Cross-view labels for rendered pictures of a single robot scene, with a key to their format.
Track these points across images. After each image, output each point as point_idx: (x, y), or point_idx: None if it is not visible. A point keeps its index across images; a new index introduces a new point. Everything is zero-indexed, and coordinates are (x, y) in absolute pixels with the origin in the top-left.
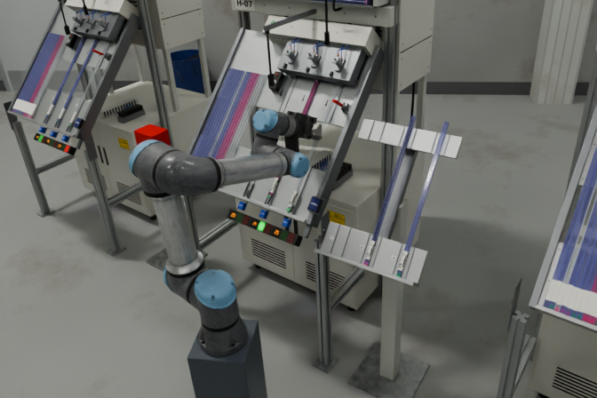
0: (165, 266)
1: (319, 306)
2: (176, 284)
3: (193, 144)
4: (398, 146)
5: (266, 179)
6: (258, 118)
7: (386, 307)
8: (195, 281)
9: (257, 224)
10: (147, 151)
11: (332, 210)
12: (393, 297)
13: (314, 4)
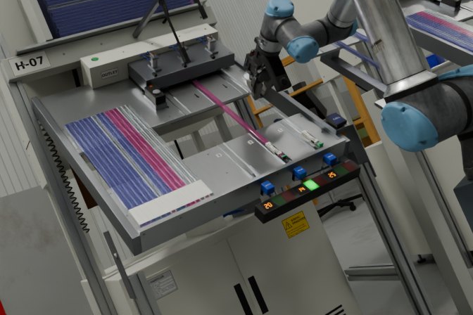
0: (401, 105)
1: (405, 262)
2: (441, 98)
3: (111, 199)
4: (337, 48)
5: (256, 154)
6: (279, 2)
7: (433, 215)
8: (453, 70)
9: (304, 187)
10: None
11: (287, 215)
12: (430, 194)
13: (132, 29)
